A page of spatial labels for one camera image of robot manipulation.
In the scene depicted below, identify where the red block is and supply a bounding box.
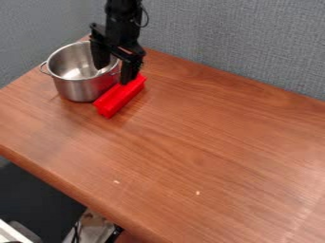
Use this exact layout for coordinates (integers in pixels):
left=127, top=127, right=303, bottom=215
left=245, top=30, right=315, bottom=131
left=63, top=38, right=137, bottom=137
left=93, top=74, right=147, bottom=119

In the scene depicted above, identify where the white object at corner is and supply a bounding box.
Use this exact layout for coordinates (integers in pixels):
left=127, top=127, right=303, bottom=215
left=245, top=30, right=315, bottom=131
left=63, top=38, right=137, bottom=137
left=0, top=219, right=35, bottom=243

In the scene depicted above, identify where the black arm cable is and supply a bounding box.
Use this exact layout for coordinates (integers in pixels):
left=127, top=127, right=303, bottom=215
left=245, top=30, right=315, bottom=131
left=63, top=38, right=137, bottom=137
left=135, top=6, right=150, bottom=28

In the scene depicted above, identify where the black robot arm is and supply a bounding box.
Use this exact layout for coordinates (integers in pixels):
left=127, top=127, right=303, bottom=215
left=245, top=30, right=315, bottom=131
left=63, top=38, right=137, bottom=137
left=90, top=0, right=146, bottom=84

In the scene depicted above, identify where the white table leg frame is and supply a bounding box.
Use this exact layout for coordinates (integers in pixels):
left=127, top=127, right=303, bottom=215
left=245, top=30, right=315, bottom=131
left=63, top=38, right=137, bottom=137
left=63, top=209, right=123, bottom=243

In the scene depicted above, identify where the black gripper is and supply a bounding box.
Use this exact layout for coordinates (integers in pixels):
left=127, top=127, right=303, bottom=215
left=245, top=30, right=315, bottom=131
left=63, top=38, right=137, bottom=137
left=89, top=22, right=145, bottom=84

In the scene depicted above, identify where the stainless steel pot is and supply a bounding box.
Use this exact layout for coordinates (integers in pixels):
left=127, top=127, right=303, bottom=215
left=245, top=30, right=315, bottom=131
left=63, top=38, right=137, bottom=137
left=39, top=41, right=119, bottom=103

